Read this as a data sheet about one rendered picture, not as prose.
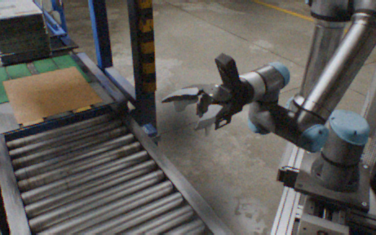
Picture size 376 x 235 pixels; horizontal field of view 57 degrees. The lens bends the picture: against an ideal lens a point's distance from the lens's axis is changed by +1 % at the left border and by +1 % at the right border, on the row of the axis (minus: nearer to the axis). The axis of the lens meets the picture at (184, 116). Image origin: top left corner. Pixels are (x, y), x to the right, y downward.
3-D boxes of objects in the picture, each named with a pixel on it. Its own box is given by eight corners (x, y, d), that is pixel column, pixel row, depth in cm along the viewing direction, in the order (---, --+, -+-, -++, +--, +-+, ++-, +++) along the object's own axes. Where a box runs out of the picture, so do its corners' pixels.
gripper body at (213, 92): (214, 132, 81) (249, 114, 87) (219, 103, 75) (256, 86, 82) (192, 115, 85) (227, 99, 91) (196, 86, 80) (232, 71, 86)
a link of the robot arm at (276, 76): (289, 94, 94) (295, 64, 90) (263, 107, 88) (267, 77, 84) (267, 83, 99) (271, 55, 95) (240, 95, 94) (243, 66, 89)
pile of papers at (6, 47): (53, 55, 211) (43, 11, 197) (-1, 65, 198) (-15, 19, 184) (40, 36, 239) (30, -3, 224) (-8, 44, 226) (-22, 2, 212)
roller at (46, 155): (131, 138, 148) (130, 128, 145) (13, 177, 128) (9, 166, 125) (127, 132, 152) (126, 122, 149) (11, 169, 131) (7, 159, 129)
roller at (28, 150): (126, 130, 153) (125, 121, 150) (10, 167, 132) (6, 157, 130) (121, 125, 156) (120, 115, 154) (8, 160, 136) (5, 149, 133)
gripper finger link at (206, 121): (205, 150, 73) (219, 126, 80) (208, 129, 70) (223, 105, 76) (191, 145, 74) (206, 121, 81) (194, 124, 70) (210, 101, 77)
